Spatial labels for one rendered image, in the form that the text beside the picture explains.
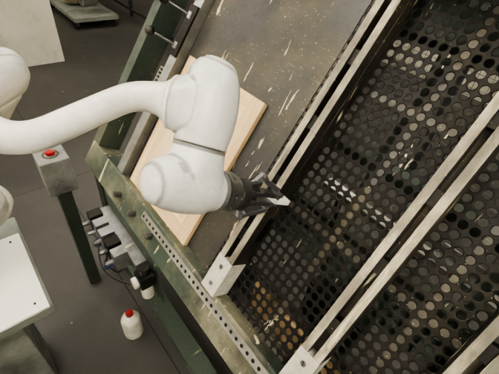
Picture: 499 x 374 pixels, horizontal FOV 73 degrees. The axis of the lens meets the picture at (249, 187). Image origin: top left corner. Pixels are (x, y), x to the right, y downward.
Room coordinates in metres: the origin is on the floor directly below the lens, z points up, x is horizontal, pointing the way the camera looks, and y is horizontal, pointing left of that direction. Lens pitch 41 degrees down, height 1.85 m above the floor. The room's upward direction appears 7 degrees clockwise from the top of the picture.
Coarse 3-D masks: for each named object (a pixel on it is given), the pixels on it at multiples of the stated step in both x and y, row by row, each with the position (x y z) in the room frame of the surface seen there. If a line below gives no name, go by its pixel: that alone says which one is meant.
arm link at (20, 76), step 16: (0, 48) 0.76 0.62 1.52; (0, 64) 0.70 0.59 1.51; (16, 64) 0.75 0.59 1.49; (0, 80) 0.67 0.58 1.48; (16, 80) 0.72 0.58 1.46; (0, 96) 0.66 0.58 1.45; (16, 96) 0.71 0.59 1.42; (0, 112) 0.66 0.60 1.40; (0, 192) 0.78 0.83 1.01; (0, 208) 0.73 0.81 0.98; (0, 224) 0.74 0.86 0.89
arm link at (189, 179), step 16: (176, 144) 0.49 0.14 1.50; (192, 144) 0.48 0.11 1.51; (160, 160) 0.44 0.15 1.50; (176, 160) 0.45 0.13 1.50; (192, 160) 0.46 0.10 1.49; (208, 160) 0.47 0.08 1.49; (144, 176) 0.43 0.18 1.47; (160, 176) 0.41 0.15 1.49; (176, 176) 0.42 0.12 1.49; (192, 176) 0.44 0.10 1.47; (208, 176) 0.46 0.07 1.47; (224, 176) 0.51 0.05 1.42; (144, 192) 0.41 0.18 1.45; (160, 192) 0.40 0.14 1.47; (176, 192) 0.41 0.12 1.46; (192, 192) 0.42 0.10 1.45; (208, 192) 0.45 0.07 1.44; (224, 192) 0.48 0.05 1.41; (160, 208) 0.40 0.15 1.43; (176, 208) 0.41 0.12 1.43; (192, 208) 0.42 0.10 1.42; (208, 208) 0.44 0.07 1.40
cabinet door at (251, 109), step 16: (240, 96) 1.02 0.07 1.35; (240, 112) 0.99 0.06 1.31; (256, 112) 0.95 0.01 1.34; (160, 128) 1.13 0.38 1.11; (240, 128) 0.94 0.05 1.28; (160, 144) 1.09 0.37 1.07; (240, 144) 0.90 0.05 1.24; (144, 160) 1.08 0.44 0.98; (224, 160) 0.89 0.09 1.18; (176, 224) 0.81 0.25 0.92; (192, 224) 0.79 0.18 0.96
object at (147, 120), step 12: (204, 0) 1.36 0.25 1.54; (204, 12) 1.36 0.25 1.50; (192, 24) 1.32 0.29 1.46; (192, 36) 1.32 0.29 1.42; (168, 60) 1.29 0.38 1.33; (180, 60) 1.29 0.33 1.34; (168, 72) 1.26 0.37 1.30; (144, 120) 1.18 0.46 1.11; (144, 132) 1.16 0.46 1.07; (132, 144) 1.14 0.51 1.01; (144, 144) 1.16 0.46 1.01; (132, 156) 1.11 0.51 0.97; (120, 168) 1.09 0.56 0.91; (132, 168) 1.11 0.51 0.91
